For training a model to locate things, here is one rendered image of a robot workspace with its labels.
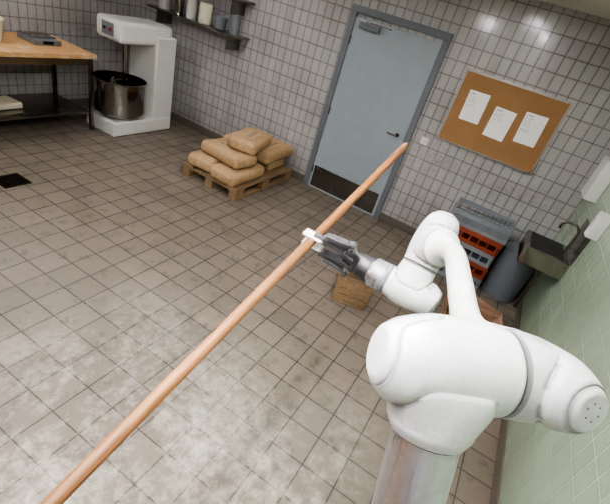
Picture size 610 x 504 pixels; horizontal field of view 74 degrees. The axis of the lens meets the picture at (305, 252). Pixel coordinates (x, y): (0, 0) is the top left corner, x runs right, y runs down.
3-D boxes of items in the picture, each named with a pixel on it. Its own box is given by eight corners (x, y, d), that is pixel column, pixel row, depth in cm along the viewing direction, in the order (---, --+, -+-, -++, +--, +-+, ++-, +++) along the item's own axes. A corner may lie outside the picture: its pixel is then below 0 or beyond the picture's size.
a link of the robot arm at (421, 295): (382, 294, 124) (402, 256, 123) (429, 320, 119) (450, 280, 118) (377, 296, 114) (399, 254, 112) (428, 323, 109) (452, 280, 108)
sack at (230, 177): (230, 189, 445) (232, 177, 436) (206, 176, 457) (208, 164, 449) (265, 177, 492) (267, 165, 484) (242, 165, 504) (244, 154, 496)
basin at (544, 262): (526, 325, 356) (593, 236, 307) (486, 305, 367) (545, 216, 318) (528, 301, 393) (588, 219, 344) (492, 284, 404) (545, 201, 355)
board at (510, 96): (530, 175, 414) (574, 103, 376) (436, 138, 446) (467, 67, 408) (530, 175, 416) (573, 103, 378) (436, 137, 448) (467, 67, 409)
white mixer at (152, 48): (115, 140, 506) (116, 23, 437) (80, 121, 526) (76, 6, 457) (174, 130, 585) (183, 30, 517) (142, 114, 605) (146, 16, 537)
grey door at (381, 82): (376, 220, 510) (452, 33, 398) (301, 184, 545) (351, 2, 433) (378, 218, 518) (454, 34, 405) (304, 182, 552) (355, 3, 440)
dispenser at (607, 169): (595, 204, 348) (623, 165, 330) (582, 198, 352) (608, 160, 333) (592, 196, 371) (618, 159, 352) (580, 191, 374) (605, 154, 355)
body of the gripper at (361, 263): (368, 267, 115) (340, 253, 117) (362, 287, 120) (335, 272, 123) (379, 253, 119) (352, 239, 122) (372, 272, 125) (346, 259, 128)
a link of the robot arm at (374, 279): (377, 298, 118) (359, 289, 120) (389, 280, 124) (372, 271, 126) (385, 278, 112) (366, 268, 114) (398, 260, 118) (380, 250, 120)
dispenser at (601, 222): (596, 242, 292) (615, 218, 282) (583, 236, 295) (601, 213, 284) (595, 238, 299) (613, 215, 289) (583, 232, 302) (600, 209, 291)
